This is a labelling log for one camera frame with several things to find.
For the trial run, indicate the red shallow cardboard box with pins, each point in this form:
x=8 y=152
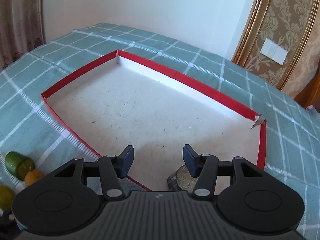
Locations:
x=123 y=99

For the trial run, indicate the wooden headboard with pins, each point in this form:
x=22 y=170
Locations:
x=309 y=96

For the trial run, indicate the orange tangerine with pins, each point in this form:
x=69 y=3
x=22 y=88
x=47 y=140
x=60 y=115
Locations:
x=32 y=177

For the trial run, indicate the yellow-green round fruit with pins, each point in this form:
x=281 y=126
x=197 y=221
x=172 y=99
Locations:
x=7 y=196

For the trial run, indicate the gold ornate wall frame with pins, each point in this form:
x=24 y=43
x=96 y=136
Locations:
x=291 y=24

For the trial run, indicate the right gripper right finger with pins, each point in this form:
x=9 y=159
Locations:
x=203 y=167

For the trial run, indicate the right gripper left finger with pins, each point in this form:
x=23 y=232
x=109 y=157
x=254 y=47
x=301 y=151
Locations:
x=112 y=168

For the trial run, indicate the dark eggplant piece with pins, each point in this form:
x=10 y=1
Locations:
x=181 y=180

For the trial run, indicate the green plaid tablecloth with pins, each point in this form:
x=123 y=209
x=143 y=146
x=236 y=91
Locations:
x=27 y=127

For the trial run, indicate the white wall switch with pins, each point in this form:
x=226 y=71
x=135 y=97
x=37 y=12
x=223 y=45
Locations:
x=273 y=51

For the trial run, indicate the green cucumber chunk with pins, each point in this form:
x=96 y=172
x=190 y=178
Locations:
x=18 y=165

